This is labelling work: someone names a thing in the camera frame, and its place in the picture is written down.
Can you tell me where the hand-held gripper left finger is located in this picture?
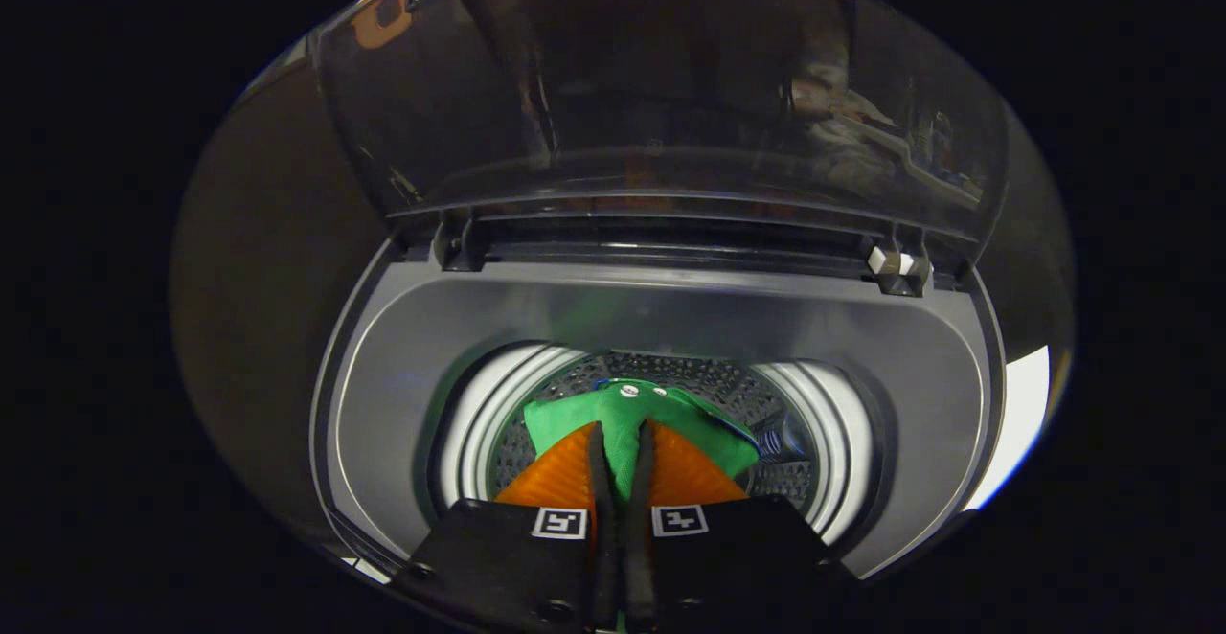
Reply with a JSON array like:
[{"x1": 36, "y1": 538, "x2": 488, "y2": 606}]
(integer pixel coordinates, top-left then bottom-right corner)
[{"x1": 397, "y1": 421, "x2": 619, "y2": 634}]

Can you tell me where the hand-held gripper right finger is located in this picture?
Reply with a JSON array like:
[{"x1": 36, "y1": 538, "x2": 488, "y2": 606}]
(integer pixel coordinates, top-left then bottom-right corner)
[{"x1": 623, "y1": 419, "x2": 853, "y2": 634}]

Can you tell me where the green polo shirt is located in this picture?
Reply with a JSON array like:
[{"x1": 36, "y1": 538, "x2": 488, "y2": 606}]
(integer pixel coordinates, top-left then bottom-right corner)
[{"x1": 522, "y1": 380, "x2": 762, "y2": 506}]

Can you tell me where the dark washing machine lid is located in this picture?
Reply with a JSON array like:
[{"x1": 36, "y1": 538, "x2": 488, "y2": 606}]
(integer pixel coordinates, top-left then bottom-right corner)
[{"x1": 316, "y1": 0, "x2": 1011, "y2": 281}]

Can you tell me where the white table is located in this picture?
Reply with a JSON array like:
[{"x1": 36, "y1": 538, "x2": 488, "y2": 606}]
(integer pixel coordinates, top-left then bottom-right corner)
[{"x1": 965, "y1": 347, "x2": 1051, "y2": 510}]

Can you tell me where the black backdrop cloth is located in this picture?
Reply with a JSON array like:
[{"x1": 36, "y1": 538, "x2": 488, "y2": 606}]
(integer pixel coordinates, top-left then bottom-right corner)
[{"x1": 170, "y1": 2, "x2": 1076, "y2": 558}]

